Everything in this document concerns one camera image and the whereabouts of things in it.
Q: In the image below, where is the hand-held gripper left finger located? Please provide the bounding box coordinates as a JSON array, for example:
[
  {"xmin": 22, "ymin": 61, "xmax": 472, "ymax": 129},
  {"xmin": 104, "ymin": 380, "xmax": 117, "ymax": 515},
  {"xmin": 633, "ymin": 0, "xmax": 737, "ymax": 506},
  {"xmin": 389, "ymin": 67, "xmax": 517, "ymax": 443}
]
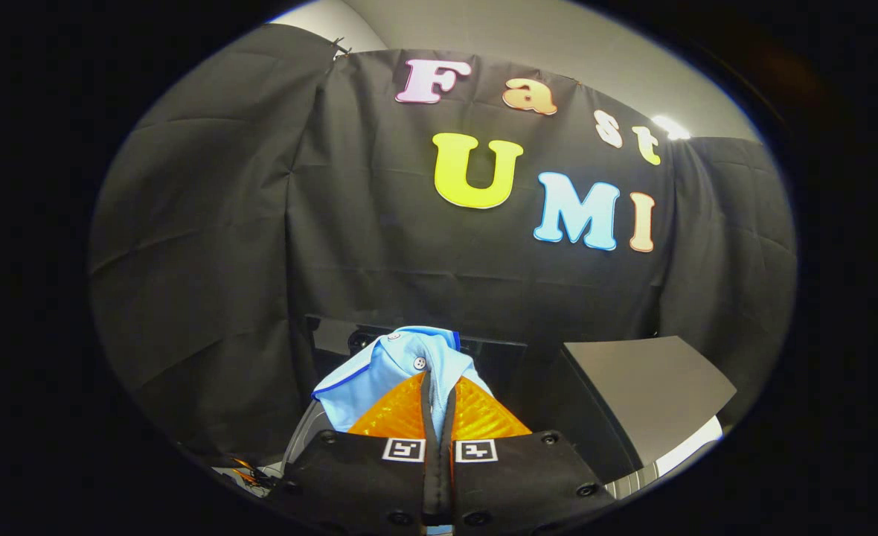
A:
[{"xmin": 268, "ymin": 371, "xmax": 440, "ymax": 531}]

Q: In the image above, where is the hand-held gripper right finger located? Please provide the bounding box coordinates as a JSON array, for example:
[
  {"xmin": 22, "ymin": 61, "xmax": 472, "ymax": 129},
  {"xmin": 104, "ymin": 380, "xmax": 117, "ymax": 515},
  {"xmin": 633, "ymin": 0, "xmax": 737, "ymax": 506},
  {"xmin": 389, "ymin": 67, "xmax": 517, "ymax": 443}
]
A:
[{"xmin": 443, "ymin": 374, "xmax": 617, "ymax": 531}]

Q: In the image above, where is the dark grey washing machine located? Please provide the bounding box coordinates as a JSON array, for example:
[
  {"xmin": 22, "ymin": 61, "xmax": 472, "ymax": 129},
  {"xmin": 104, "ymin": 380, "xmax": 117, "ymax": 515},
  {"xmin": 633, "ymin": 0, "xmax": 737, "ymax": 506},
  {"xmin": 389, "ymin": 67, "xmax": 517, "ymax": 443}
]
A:
[{"xmin": 283, "ymin": 401, "xmax": 337, "ymax": 471}]

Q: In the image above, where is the light blue polo shirt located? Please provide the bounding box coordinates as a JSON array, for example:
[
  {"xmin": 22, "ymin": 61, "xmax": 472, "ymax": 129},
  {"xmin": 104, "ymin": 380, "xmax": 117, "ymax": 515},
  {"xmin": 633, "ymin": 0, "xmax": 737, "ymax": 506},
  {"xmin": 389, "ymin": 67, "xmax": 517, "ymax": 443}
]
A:
[{"xmin": 311, "ymin": 325, "xmax": 493, "ymax": 436}]

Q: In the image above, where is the black side table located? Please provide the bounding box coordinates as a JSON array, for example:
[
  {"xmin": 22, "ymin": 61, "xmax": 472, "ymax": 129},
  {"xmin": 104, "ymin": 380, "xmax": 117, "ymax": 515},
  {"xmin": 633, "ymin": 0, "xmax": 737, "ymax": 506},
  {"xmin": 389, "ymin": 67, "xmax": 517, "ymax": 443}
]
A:
[{"xmin": 532, "ymin": 335, "xmax": 737, "ymax": 485}]

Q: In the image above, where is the white board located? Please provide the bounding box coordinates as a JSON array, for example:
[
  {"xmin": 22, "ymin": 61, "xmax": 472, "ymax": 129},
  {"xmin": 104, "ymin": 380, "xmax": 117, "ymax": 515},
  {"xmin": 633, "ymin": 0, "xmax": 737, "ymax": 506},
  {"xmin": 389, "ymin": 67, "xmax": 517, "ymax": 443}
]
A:
[{"xmin": 655, "ymin": 415, "xmax": 724, "ymax": 477}]

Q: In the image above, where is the black backdrop cloth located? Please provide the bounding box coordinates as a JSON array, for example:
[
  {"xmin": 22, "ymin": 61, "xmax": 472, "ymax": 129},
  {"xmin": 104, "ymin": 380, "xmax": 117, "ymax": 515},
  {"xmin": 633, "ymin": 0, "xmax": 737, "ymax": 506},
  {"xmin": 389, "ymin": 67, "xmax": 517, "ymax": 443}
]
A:
[{"xmin": 88, "ymin": 22, "xmax": 797, "ymax": 462}]

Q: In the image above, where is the ceiling light panel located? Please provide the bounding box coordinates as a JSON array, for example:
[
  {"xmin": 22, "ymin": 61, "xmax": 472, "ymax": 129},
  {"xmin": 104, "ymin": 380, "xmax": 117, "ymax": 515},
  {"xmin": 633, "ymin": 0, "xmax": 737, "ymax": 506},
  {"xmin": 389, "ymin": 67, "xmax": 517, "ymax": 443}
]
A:
[{"xmin": 651, "ymin": 114, "xmax": 691, "ymax": 141}]

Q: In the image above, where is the orange cable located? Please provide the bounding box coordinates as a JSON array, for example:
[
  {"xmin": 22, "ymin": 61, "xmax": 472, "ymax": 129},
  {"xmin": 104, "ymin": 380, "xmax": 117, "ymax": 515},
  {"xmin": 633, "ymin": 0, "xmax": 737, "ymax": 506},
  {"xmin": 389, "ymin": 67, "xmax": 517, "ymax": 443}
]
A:
[{"xmin": 231, "ymin": 458, "xmax": 276, "ymax": 488}]

